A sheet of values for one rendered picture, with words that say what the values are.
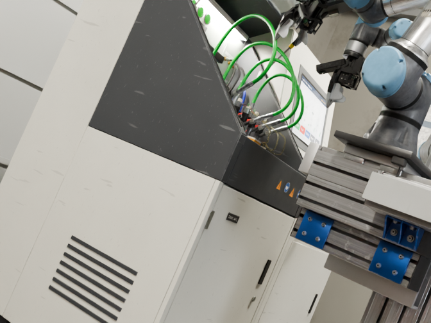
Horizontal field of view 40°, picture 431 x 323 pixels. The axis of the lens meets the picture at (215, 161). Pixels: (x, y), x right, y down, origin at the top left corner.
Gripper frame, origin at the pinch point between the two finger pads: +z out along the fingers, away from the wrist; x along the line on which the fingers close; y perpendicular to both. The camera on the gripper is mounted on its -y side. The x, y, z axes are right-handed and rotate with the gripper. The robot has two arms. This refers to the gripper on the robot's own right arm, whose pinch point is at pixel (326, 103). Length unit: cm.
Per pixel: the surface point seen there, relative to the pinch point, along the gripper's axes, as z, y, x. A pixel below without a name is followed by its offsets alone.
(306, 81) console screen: -19, -34, 49
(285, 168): 28.2, -2.8, -4.6
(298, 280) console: 67, -2, 54
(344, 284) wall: 71, -38, 259
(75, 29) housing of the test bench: 11, -86, -44
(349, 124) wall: -51, -86, 266
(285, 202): 38.9, -2.7, 6.8
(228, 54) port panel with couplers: -11, -56, 12
